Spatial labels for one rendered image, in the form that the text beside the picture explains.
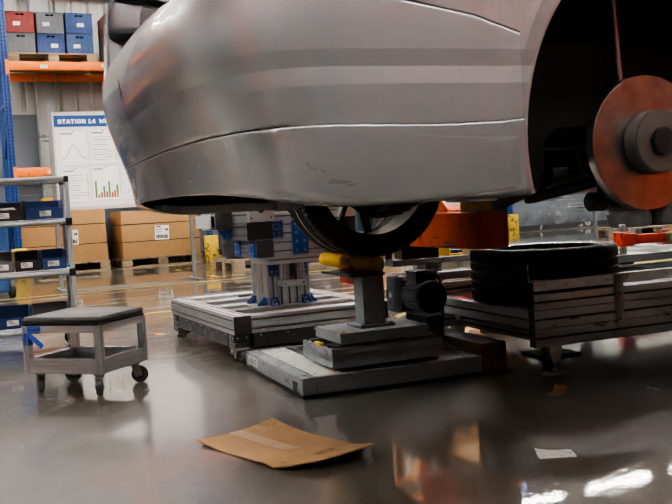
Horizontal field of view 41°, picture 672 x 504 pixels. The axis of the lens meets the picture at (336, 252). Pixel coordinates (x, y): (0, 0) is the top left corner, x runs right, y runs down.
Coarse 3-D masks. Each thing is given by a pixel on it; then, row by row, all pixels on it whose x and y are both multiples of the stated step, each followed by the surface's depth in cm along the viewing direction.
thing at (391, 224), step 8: (344, 208) 387; (416, 208) 378; (360, 216) 390; (392, 216) 395; (400, 216) 387; (408, 216) 379; (336, 224) 366; (368, 224) 391; (384, 224) 393; (392, 224) 385; (400, 224) 378; (352, 232) 368; (368, 232) 390; (376, 232) 382; (384, 232) 375; (392, 232) 374
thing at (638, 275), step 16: (624, 272) 379; (640, 272) 381; (656, 272) 384; (544, 288) 364; (560, 288) 367; (592, 288) 375; (608, 288) 375; (624, 288) 378; (640, 288) 381; (656, 288) 384; (528, 304) 366; (544, 304) 364; (560, 304) 367; (576, 304) 370; (592, 304) 373; (624, 320) 378
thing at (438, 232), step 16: (448, 208) 408; (432, 224) 418; (448, 224) 404; (464, 224) 390; (480, 224) 382; (496, 224) 385; (432, 240) 419; (448, 240) 405; (464, 240) 391; (480, 240) 382; (496, 240) 385
